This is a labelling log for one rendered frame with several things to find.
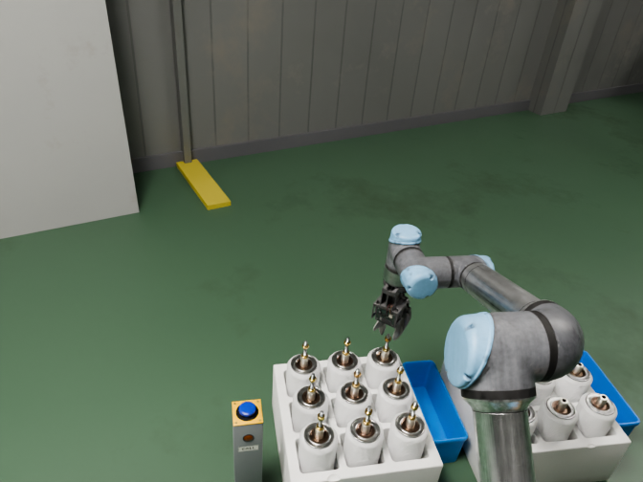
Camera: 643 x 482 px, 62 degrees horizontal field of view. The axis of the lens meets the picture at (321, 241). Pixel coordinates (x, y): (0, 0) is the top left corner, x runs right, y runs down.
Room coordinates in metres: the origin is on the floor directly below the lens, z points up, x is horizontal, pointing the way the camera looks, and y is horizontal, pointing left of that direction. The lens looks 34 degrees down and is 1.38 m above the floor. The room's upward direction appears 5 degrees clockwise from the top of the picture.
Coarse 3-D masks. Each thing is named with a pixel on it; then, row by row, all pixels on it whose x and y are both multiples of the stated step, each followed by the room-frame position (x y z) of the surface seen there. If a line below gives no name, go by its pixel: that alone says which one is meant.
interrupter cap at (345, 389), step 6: (348, 384) 1.01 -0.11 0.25; (360, 384) 1.01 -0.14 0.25; (342, 390) 0.98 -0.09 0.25; (348, 390) 0.99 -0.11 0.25; (360, 390) 0.99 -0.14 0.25; (366, 390) 0.99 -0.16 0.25; (342, 396) 0.96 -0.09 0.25; (348, 396) 0.97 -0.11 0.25; (360, 396) 0.97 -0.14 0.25; (366, 396) 0.97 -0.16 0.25; (348, 402) 0.95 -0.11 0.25; (354, 402) 0.95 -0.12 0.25; (360, 402) 0.95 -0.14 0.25
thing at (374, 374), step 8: (368, 360) 1.11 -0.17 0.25; (368, 368) 1.10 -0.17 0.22; (376, 368) 1.08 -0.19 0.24; (384, 368) 1.08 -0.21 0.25; (392, 368) 1.08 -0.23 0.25; (368, 376) 1.09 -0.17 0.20; (376, 376) 1.08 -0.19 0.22; (384, 376) 1.07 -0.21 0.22; (392, 376) 1.08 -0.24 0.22; (368, 384) 1.09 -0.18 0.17; (376, 384) 1.08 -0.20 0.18
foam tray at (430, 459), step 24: (360, 360) 1.17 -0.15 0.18; (288, 408) 0.97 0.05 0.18; (288, 432) 0.89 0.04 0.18; (384, 432) 0.93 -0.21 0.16; (288, 456) 0.82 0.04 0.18; (336, 456) 0.84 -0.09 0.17; (384, 456) 0.85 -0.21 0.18; (432, 456) 0.86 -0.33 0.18; (288, 480) 0.78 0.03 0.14; (312, 480) 0.76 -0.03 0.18; (336, 480) 0.77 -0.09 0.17; (360, 480) 0.79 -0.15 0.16; (384, 480) 0.80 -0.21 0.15; (408, 480) 0.81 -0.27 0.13; (432, 480) 0.83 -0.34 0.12
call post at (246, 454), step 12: (240, 432) 0.80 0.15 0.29; (252, 432) 0.81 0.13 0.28; (240, 444) 0.80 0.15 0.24; (252, 444) 0.81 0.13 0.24; (240, 456) 0.80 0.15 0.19; (252, 456) 0.81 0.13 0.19; (240, 468) 0.80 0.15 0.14; (252, 468) 0.81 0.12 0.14; (240, 480) 0.80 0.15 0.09; (252, 480) 0.81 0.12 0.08
